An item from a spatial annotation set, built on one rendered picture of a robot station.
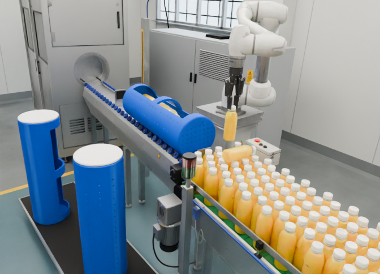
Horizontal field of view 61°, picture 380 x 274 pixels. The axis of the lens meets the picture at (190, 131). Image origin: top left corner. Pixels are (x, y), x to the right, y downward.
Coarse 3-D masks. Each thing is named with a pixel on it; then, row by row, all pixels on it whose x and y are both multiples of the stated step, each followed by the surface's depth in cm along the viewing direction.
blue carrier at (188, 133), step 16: (128, 96) 252; (144, 96) 238; (128, 112) 256; (144, 112) 229; (160, 112) 215; (160, 128) 211; (176, 128) 196; (192, 128) 196; (208, 128) 203; (176, 144) 196; (192, 144) 201; (208, 144) 208
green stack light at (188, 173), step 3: (183, 168) 142; (186, 168) 141; (192, 168) 141; (195, 168) 143; (183, 171) 143; (186, 171) 142; (189, 171) 141; (192, 171) 142; (195, 171) 143; (183, 174) 143; (186, 174) 142; (189, 174) 142; (192, 174) 143; (195, 174) 144; (186, 177) 143; (189, 177) 143; (192, 177) 143
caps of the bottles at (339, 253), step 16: (224, 176) 160; (240, 176) 158; (272, 176) 163; (288, 176) 160; (256, 192) 147; (272, 192) 146; (288, 192) 148; (320, 208) 137; (336, 208) 139; (352, 208) 137; (288, 224) 126; (304, 224) 128; (320, 224) 127; (336, 224) 129; (352, 224) 128; (368, 240) 119; (336, 256) 112; (352, 272) 104
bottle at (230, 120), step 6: (228, 114) 182; (234, 114) 181; (228, 120) 182; (234, 120) 182; (228, 126) 184; (234, 126) 184; (228, 132) 185; (234, 132) 186; (228, 138) 186; (234, 138) 188
